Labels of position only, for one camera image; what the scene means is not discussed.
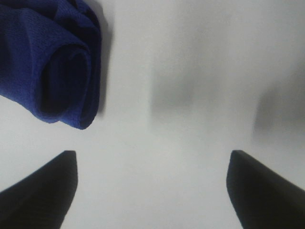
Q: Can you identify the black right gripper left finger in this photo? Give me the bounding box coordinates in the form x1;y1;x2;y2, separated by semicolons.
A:
0;151;78;229

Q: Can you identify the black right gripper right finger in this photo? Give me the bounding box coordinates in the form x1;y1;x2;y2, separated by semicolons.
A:
226;150;305;229

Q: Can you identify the blue microfibre towel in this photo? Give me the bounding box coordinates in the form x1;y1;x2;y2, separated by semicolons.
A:
0;0;102;130

